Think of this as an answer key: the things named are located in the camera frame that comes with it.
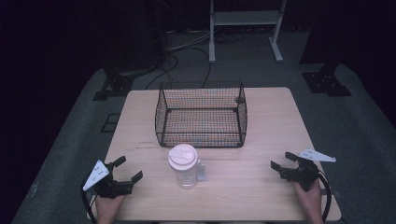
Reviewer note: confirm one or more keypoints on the person's right hand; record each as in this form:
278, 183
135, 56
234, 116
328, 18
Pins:
309, 199

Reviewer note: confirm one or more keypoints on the clear plastic jug white lid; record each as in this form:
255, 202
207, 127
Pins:
183, 168

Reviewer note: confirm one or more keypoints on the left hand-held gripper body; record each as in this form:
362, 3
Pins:
107, 186

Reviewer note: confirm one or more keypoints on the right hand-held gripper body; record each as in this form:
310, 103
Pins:
303, 174

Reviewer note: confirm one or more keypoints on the white metal table frame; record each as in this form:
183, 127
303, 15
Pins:
246, 18

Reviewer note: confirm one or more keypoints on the person's left hand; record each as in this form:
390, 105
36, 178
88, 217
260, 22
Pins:
107, 207

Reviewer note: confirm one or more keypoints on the black stand base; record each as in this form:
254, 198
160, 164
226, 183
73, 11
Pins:
116, 85
325, 82

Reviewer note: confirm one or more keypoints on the dark equipment cabinet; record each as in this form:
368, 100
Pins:
134, 37

